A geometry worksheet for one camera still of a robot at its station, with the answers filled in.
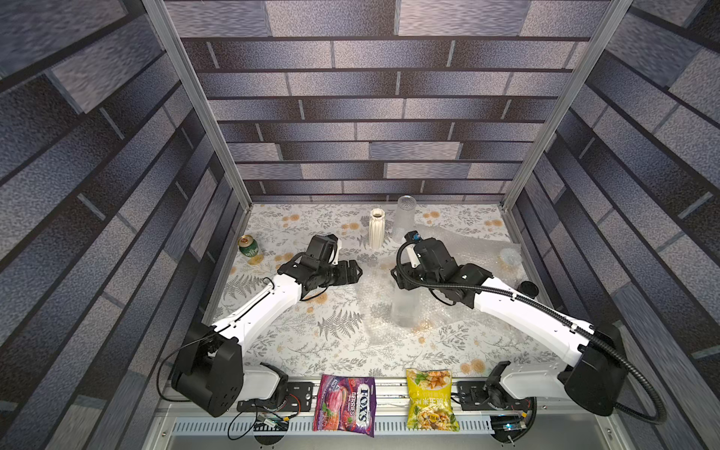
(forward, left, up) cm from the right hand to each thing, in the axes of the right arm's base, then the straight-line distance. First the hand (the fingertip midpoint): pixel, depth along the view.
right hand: (398, 267), depth 80 cm
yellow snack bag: (-32, -7, -13) cm, 36 cm away
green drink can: (+12, +51, -6) cm, 52 cm away
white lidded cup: (+12, -40, -12) cm, 44 cm away
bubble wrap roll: (+14, -31, -13) cm, 37 cm away
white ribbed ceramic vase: (+18, +6, -4) cm, 20 cm away
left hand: (0, +13, -3) cm, 14 cm away
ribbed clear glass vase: (-8, -3, -10) cm, 13 cm away
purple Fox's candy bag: (-33, +15, -15) cm, 39 cm away
